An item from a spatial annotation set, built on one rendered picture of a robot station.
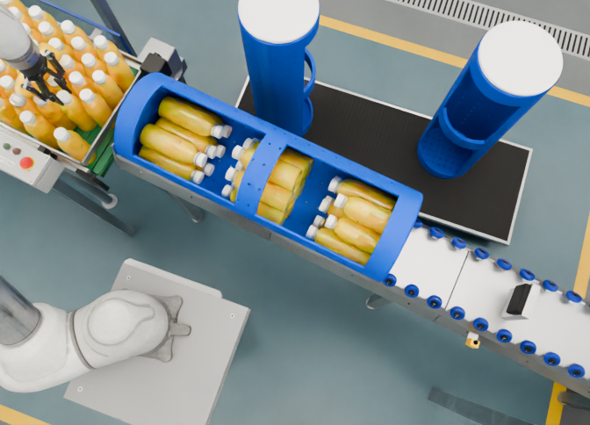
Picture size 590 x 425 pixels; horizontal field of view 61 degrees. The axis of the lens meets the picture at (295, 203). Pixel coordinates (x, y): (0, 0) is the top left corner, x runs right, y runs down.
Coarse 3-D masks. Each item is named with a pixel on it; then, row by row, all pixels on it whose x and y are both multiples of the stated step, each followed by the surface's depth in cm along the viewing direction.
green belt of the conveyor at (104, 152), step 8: (136, 72) 181; (0, 120) 177; (96, 128) 176; (32, 136) 175; (88, 136) 175; (96, 136) 175; (112, 136) 175; (104, 144) 174; (64, 152) 173; (96, 152) 173; (104, 152) 173; (96, 160) 173; (104, 160) 173; (112, 160) 176; (88, 168) 172; (96, 168) 172; (104, 168) 174
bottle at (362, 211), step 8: (344, 200) 140; (352, 200) 139; (360, 200) 139; (368, 200) 140; (344, 208) 140; (352, 208) 139; (360, 208) 138; (368, 208) 138; (376, 208) 138; (384, 208) 139; (352, 216) 139; (360, 216) 138; (368, 216) 138; (376, 216) 137; (384, 216) 137; (368, 224) 139; (376, 224) 138; (384, 224) 137
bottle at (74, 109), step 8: (72, 96) 160; (64, 104) 159; (72, 104) 160; (80, 104) 162; (64, 112) 162; (72, 112) 161; (80, 112) 163; (72, 120) 167; (80, 120) 167; (88, 120) 169; (80, 128) 174; (88, 128) 173
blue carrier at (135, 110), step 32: (128, 96) 142; (160, 96) 159; (192, 96) 145; (128, 128) 142; (256, 128) 142; (224, 160) 166; (256, 160) 137; (320, 160) 140; (256, 192) 138; (320, 192) 162; (416, 192) 140; (288, 224) 157; (384, 256) 134
